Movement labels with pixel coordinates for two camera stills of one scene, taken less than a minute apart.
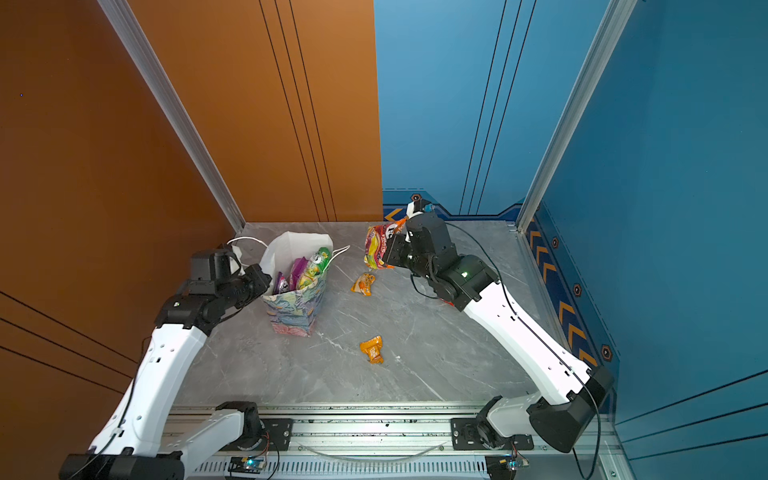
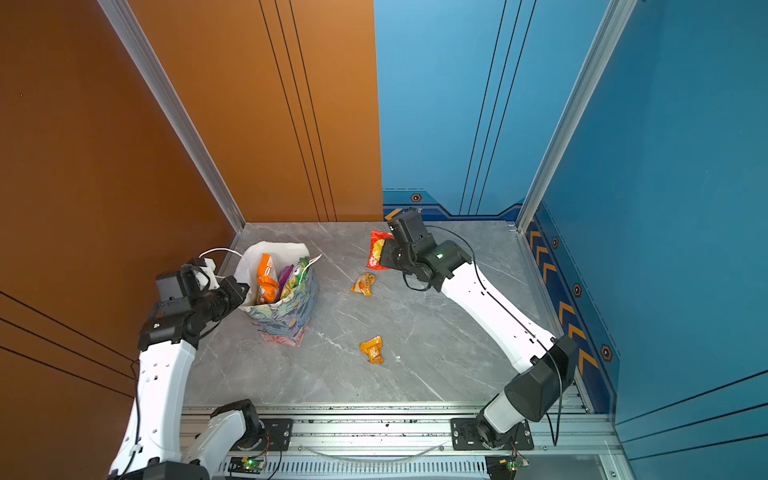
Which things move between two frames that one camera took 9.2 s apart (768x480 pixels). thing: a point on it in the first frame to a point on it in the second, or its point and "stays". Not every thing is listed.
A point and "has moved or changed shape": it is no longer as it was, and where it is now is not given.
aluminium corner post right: x=613 y=24 stays
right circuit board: x=503 y=467 stays
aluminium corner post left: x=123 y=18 stays
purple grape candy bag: x=299 y=265 to x=284 y=275
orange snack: x=373 y=348 stays
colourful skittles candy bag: x=375 y=243 to x=267 y=283
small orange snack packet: x=363 y=284 stays
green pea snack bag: x=317 y=265 to x=298 y=274
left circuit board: x=247 y=464 stays
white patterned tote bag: x=296 y=263 has moved or changed shape
